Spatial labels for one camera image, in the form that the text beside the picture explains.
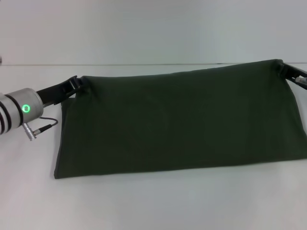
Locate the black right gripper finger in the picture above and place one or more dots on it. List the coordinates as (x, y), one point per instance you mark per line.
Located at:
(289, 72)

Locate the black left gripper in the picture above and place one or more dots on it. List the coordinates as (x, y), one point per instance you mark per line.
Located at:
(51, 92)

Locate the dark green t-shirt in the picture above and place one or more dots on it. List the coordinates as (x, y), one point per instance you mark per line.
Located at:
(180, 119)

